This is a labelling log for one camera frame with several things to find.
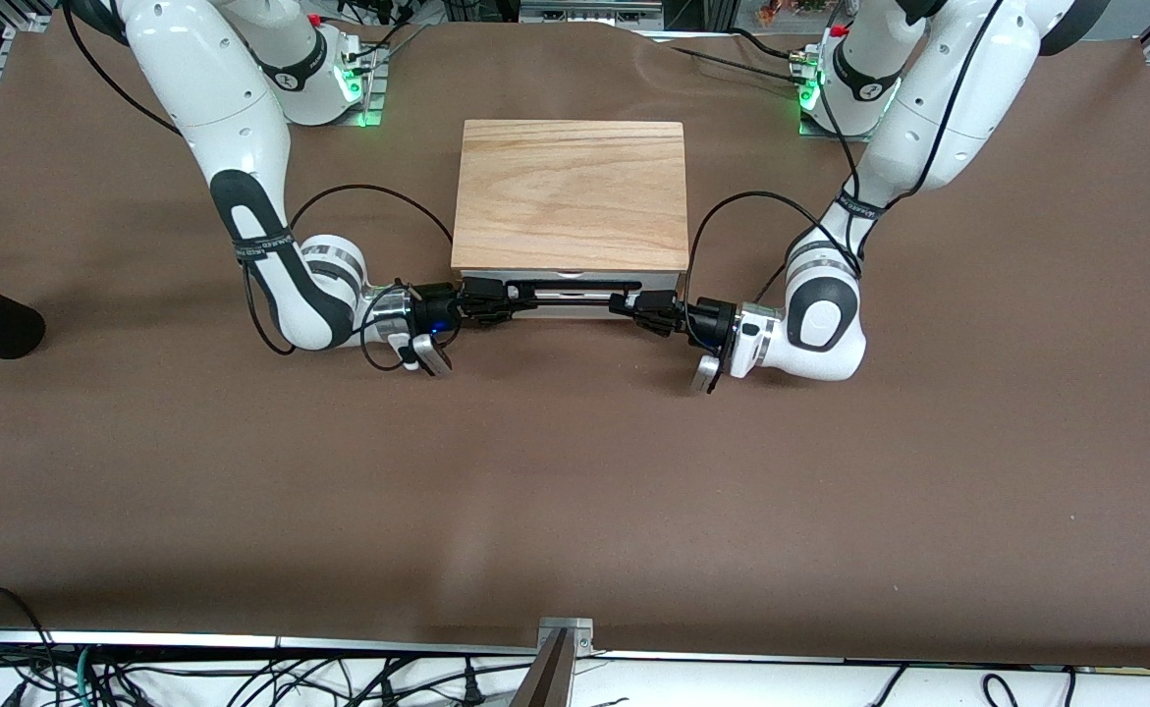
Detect white drawer front with notch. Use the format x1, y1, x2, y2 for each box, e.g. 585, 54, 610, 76
464, 271, 681, 295

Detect black metal drawer handle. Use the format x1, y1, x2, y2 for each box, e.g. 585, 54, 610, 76
503, 279, 643, 308

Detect light wooden drawer cabinet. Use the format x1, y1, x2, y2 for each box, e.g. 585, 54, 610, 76
451, 120, 690, 321

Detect grey metal device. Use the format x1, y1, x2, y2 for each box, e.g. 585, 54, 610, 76
519, 0, 666, 30

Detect orange background items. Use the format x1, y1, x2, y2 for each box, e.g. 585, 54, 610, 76
756, 0, 836, 27

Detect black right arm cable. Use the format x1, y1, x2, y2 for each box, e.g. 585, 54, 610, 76
62, 0, 458, 372

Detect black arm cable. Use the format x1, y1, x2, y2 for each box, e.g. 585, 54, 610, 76
685, 0, 1008, 307
62, 0, 458, 372

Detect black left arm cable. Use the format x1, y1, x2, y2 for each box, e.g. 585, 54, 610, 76
685, 0, 1008, 307

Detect black braided cable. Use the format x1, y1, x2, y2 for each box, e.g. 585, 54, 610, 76
671, 43, 816, 80

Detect black base cable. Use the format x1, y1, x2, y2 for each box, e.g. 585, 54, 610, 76
354, 15, 433, 65
727, 27, 811, 62

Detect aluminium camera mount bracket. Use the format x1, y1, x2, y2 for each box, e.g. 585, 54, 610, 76
537, 616, 596, 657

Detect aluminium camera pole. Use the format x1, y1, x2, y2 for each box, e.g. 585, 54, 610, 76
506, 628, 575, 707

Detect aluminium table edge rail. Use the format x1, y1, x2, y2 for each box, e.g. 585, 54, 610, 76
0, 628, 846, 663

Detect black looped floor cable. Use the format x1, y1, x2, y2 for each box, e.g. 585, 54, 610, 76
0, 585, 57, 688

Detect teal cable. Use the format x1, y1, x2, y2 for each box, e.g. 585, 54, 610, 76
69, 643, 99, 707

